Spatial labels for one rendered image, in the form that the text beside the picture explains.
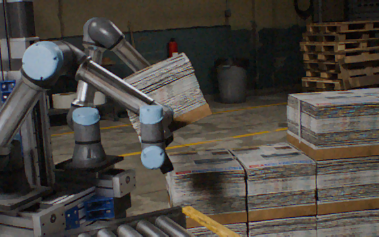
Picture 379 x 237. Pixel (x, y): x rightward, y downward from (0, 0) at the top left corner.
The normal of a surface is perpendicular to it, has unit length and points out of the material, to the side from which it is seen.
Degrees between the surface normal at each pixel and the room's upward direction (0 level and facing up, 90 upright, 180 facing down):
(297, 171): 90
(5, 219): 90
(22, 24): 90
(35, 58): 84
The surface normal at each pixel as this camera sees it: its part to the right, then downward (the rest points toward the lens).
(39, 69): -0.10, 0.08
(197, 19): 0.47, 0.14
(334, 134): 0.13, 0.18
